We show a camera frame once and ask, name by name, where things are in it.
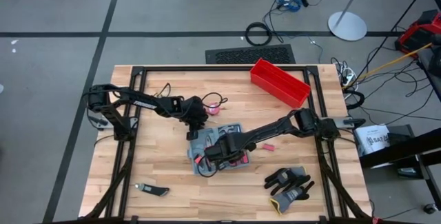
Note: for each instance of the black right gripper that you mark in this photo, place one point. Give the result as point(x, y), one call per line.
point(224, 148)

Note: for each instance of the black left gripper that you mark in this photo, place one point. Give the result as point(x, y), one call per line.
point(194, 113)

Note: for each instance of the pink tape measure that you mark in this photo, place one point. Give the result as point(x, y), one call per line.
point(214, 110)

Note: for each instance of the grey plastic tool case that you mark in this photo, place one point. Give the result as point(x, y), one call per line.
point(227, 129)

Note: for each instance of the pink socket bit holder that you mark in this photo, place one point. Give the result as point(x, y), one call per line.
point(268, 147)

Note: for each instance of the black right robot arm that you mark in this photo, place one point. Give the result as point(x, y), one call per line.
point(272, 131)

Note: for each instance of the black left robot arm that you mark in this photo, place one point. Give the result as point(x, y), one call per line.
point(148, 103)

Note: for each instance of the clear safety glasses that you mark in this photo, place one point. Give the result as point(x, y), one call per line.
point(166, 88)

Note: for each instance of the black utility knife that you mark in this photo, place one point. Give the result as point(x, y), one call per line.
point(155, 190)

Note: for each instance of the black work glove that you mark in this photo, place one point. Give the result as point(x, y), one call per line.
point(275, 179)

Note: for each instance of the grey yellow-cuffed work glove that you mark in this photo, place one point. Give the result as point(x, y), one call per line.
point(289, 196)

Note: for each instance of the red plastic bin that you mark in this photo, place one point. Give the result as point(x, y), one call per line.
point(279, 82)

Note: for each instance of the white printed box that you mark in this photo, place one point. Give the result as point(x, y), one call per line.
point(372, 139)

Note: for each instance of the white power strip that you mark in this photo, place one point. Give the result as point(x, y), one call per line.
point(349, 77)

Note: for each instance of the black side shelf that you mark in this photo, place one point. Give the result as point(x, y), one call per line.
point(396, 151)

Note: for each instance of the yellow pole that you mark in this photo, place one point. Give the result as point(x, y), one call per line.
point(389, 64)

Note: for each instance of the black caster wheel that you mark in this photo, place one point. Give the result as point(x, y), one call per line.
point(430, 208)

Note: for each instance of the thin black diagonal pole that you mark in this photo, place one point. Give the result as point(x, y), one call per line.
point(392, 28)

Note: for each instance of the red and black machine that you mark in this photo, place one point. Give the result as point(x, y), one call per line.
point(417, 32)

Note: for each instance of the white round pedestal table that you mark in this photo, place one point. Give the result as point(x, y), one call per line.
point(346, 25)

